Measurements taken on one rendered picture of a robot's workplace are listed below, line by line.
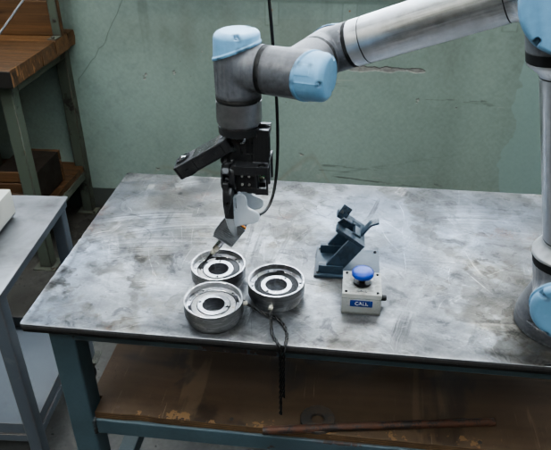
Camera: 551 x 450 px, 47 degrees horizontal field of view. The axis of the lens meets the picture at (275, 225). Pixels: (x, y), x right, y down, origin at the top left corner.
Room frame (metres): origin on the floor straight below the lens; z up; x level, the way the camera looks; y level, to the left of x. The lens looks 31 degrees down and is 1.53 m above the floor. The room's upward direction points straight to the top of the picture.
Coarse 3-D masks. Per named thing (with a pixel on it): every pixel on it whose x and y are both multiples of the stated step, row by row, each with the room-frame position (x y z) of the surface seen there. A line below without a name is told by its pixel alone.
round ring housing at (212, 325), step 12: (192, 288) 0.91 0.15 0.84; (204, 288) 0.93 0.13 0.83; (216, 288) 0.93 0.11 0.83; (228, 288) 0.93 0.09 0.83; (192, 300) 0.90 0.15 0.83; (204, 300) 0.90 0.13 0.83; (216, 300) 0.90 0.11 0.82; (228, 300) 0.90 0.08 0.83; (240, 300) 0.89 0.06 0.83; (192, 312) 0.85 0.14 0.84; (204, 312) 0.86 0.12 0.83; (216, 312) 0.86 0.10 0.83; (240, 312) 0.87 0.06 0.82; (192, 324) 0.85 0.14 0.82; (204, 324) 0.83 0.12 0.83; (216, 324) 0.83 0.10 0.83; (228, 324) 0.84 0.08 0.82
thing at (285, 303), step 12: (264, 264) 0.99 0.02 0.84; (276, 264) 0.99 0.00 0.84; (252, 276) 0.96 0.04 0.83; (276, 276) 0.97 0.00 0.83; (300, 276) 0.96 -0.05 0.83; (252, 288) 0.91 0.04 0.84; (264, 288) 0.93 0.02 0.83; (276, 288) 0.96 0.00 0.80; (288, 288) 0.93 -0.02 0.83; (300, 288) 0.91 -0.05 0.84; (252, 300) 0.93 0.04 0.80; (264, 300) 0.89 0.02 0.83; (276, 300) 0.89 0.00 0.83; (288, 300) 0.89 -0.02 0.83
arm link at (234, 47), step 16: (224, 32) 0.97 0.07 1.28; (240, 32) 0.97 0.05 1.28; (256, 32) 0.97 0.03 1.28; (224, 48) 0.95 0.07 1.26; (240, 48) 0.95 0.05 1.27; (256, 48) 0.95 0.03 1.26; (224, 64) 0.95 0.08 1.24; (240, 64) 0.94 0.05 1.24; (224, 80) 0.95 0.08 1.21; (240, 80) 0.94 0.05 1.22; (224, 96) 0.95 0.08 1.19; (240, 96) 0.95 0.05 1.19; (256, 96) 0.96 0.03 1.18
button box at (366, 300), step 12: (348, 276) 0.94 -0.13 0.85; (348, 288) 0.91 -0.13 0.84; (360, 288) 0.91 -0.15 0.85; (372, 288) 0.91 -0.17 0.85; (348, 300) 0.89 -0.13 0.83; (360, 300) 0.89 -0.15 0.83; (372, 300) 0.89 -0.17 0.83; (384, 300) 0.91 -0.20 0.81; (348, 312) 0.89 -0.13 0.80; (360, 312) 0.89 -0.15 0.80; (372, 312) 0.89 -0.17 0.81
